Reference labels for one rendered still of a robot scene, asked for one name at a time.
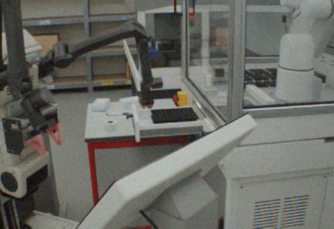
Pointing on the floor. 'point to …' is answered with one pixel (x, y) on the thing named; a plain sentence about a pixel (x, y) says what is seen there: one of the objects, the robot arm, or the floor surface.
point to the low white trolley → (123, 150)
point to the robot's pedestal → (48, 189)
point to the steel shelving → (85, 53)
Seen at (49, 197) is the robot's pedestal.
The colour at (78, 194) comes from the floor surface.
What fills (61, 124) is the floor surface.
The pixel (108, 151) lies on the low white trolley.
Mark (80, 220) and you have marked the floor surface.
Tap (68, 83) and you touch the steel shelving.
